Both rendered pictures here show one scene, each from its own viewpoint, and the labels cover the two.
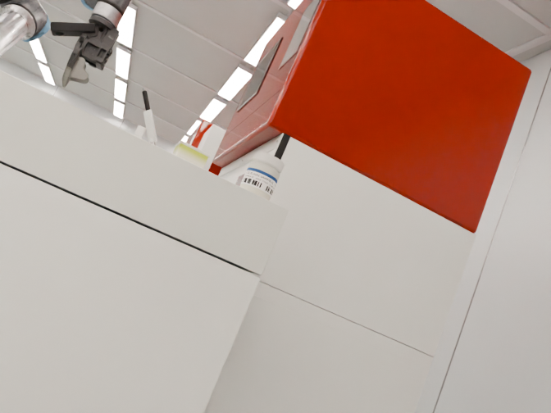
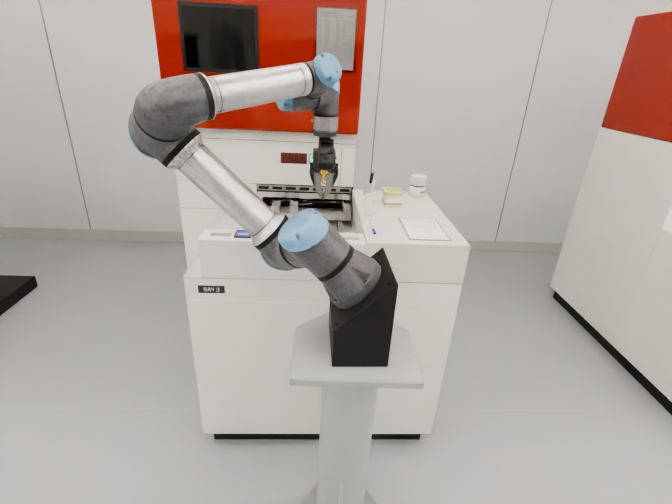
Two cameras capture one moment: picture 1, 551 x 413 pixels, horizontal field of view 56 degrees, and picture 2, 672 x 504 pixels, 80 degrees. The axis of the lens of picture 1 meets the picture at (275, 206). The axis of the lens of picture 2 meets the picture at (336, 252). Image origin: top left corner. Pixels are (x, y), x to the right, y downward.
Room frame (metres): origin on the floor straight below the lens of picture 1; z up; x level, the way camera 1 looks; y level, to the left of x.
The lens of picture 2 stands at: (1.07, 1.87, 1.49)
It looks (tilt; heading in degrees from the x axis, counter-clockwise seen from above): 25 degrees down; 282
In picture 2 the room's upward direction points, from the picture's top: 3 degrees clockwise
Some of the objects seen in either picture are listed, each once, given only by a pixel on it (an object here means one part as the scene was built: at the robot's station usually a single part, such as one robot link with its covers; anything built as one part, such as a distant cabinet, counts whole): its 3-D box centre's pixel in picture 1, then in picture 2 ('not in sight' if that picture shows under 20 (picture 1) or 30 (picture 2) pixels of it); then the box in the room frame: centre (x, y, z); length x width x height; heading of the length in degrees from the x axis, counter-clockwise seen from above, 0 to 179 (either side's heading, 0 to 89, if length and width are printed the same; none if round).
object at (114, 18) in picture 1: (106, 17); (324, 124); (1.38, 0.65, 1.33); 0.08 x 0.08 x 0.05
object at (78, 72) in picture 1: (76, 73); (328, 184); (1.36, 0.64, 1.14); 0.06 x 0.03 x 0.09; 105
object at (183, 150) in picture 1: (187, 162); (391, 197); (1.18, 0.23, 1.00); 0.07 x 0.07 x 0.07; 19
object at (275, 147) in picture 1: (225, 206); (266, 173); (1.77, 0.16, 1.02); 0.81 x 0.03 x 0.40; 15
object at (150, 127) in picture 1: (145, 137); (368, 196); (1.26, 0.37, 1.03); 0.06 x 0.04 x 0.13; 105
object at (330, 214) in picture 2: not in sight; (310, 213); (1.55, 0.19, 0.87); 0.36 x 0.08 x 0.03; 15
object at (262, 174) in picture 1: (261, 178); (417, 185); (1.08, 0.05, 1.01); 0.07 x 0.07 x 0.10
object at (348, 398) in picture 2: not in sight; (345, 476); (1.16, 1.09, 0.41); 0.51 x 0.44 x 0.82; 104
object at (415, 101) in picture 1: (352, 121); (271, 54); (1.85, -0.14, 1.52); 0.81 x 0.75 x 0.60; 15
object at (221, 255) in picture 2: not in sight; (284, 255); (1.50, 0.69, 0.89); 0.55 x 0.09 x 0.14; 15
